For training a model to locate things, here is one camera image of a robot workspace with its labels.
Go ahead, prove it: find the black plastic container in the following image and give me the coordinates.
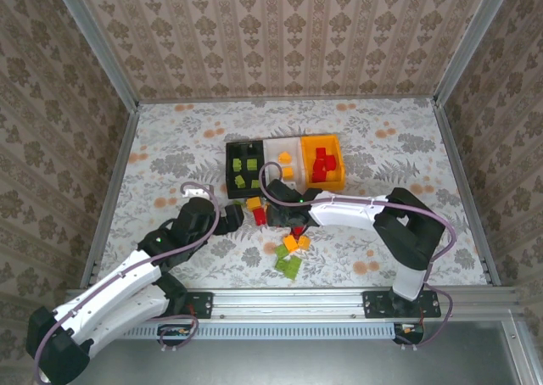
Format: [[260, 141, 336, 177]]
[[224, 139, 267, 200]]

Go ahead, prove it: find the white plastic container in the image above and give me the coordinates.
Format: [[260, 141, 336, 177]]
[[262, 137, 305, 191]]

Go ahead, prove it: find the orange plastic container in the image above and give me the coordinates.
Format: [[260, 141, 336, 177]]
[[299, 133, 345, 191]]

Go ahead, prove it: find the black connector box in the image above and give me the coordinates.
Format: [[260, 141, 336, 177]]
[[393, 323, 425, 346], [157, 323, 195, 347]]

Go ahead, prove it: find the floral patterned table covering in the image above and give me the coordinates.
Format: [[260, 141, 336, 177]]
[[91, 98, 497, 288]]

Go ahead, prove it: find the grey metal panel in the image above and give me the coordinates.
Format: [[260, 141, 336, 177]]
[[80, 338, 523, 385]]

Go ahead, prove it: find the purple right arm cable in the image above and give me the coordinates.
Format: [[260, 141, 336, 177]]
[[258, 162, 457, 354]]

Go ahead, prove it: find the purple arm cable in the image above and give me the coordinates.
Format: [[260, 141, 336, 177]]
[[32, 182, 221, 385], [258, 162, 457, 354]]

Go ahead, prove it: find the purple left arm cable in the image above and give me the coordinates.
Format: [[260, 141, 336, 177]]
[[32, 182, 221, 385]]

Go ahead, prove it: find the aluminium side rail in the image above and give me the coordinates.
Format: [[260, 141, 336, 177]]
[[80, 107, 141, 288], [432, 103, 501, 287]]

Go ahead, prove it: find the wide aluminium base rail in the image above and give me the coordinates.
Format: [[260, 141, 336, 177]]
[[63, 288, 521, 321]]

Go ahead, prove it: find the grey slotted cable duct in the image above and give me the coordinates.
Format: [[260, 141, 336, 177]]
[[126, 321, 403, 341]]

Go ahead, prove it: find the thin aluminium cross rail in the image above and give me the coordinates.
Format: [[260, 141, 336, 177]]
[[136, 94, 440, 105]]

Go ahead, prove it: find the short aluminium frame post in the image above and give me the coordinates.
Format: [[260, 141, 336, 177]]
[[502, 319, 543, 385]]

